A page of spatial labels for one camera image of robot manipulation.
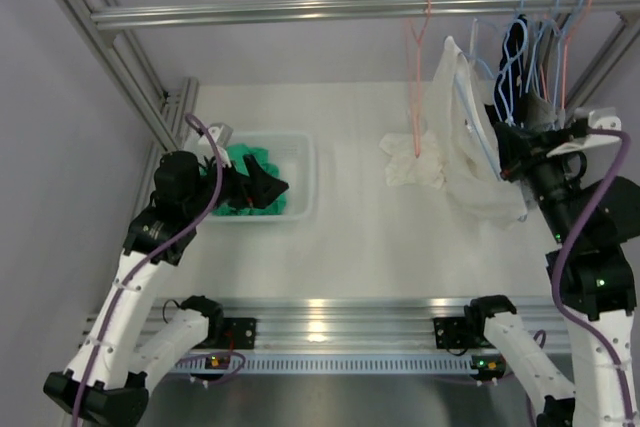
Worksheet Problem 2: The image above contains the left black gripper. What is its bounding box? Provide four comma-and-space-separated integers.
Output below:
184, 151, 289, 219

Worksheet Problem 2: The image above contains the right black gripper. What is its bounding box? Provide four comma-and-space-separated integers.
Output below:
494, 121, 583, 244

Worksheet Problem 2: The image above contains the green tank top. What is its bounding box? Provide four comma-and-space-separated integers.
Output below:
211, 143, 287, 217

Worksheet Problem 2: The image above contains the white tank top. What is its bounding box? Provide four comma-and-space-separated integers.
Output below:
424, 36, 518, 227

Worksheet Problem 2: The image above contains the light blue hanger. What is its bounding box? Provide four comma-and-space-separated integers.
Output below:
452, 16, 529, 223

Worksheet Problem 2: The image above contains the pink hanger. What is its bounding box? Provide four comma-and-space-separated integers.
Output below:
404, 0, 432, 159
532, 0, 595, 113

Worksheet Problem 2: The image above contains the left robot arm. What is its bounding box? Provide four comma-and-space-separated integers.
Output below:
43, 151, 289, 426

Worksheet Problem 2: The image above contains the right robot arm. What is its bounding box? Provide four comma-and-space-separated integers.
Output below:
464, 121, 639, 426

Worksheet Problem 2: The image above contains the grey tank top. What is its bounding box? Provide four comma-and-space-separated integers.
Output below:
524, 90, 559, 132

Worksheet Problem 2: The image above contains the black tank top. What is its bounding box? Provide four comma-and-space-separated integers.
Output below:
487, 15, 530, 125

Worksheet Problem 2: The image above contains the blue hanger with black top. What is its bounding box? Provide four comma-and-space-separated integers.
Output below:
493, 0, 529, 125

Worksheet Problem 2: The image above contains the blue hanger with grey top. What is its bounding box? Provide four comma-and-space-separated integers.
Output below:
525, 0, 562, 110

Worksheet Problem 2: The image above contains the rightmost blue hanger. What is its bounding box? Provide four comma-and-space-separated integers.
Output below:
538, 0, 592, 117

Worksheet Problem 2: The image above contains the white plastic basket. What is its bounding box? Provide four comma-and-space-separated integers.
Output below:
205, 130, 317, 224

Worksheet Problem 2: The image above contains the white cloth on table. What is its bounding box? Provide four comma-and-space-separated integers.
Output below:
379, 131, 445, 189

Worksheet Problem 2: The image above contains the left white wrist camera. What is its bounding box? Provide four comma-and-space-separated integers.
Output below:
196, 123, 234, 167

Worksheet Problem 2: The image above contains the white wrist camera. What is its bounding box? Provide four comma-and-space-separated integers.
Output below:
196, 123, 234, 167
546, 107, 622, 158

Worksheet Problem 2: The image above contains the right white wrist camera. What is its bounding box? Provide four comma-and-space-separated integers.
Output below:
546, 107, 622, 158

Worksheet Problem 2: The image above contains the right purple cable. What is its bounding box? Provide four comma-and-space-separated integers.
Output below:
524, 129, 632, 423

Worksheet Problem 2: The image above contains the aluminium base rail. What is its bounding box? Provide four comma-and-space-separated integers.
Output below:
134, 297, 569, 354

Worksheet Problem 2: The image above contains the slotted cable duct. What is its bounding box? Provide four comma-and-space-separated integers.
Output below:
171, 353, 504, 375

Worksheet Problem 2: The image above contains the aluminium hanging rail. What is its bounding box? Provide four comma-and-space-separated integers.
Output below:
90, 0, 639, 32

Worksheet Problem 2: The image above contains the left aluminium frame post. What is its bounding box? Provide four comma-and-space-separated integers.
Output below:
55, 0, 199, 152

